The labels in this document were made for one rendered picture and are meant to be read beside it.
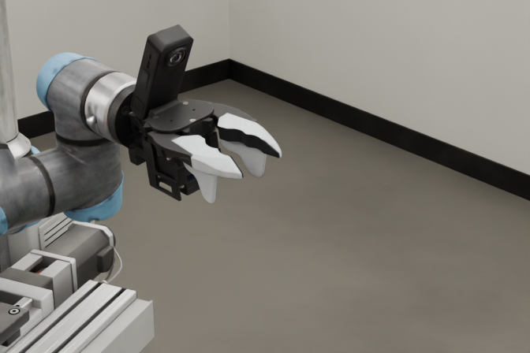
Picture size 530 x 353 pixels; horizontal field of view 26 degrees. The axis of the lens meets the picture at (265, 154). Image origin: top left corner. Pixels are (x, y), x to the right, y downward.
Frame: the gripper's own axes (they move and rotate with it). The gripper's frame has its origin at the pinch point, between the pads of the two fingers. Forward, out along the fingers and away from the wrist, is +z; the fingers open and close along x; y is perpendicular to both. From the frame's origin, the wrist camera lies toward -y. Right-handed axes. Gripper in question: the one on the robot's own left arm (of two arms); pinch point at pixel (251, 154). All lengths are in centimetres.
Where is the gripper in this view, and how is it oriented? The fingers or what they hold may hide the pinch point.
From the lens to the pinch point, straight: 112.7
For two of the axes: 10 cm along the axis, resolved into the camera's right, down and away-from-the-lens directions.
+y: 1.0, 8.7, 4.9
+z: 6.7, 3.1, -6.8
